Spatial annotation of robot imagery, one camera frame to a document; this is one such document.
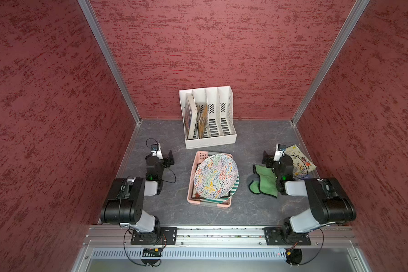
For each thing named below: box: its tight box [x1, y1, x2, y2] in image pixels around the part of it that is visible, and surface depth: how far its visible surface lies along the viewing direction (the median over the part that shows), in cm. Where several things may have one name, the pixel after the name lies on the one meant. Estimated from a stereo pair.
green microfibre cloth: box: [248, 164, 279, 199], surface depth 89 cm
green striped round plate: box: [200, 173, 240, 204], surface depth 79 cm
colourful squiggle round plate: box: [193, 153, 239, 199], surface depth 87 cm
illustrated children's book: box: [285, 143, 317, 181], surface depth 100 cm
